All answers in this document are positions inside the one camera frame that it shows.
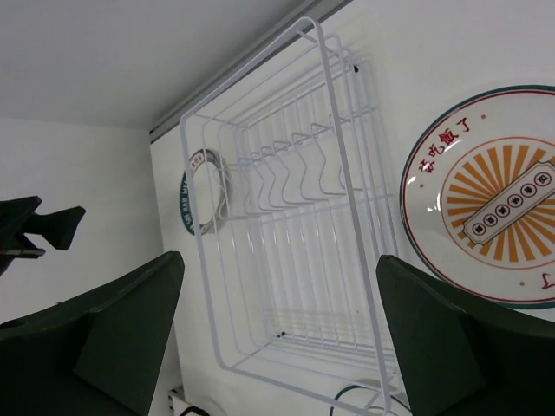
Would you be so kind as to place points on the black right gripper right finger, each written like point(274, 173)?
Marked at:
point(460, 354)

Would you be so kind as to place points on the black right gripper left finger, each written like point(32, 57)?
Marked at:
point(98, 353)

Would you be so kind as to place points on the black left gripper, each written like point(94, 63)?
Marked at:
point(18, 217)

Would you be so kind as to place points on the green rimmed lettered plate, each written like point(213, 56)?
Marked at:
point(210, 184)

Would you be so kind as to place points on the orange sunburst plate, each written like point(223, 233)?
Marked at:
point(477, 196)

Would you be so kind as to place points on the white power strip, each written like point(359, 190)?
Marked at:
point(176, 401)

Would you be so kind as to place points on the white wire dish rack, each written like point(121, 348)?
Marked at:
point(289, 277)

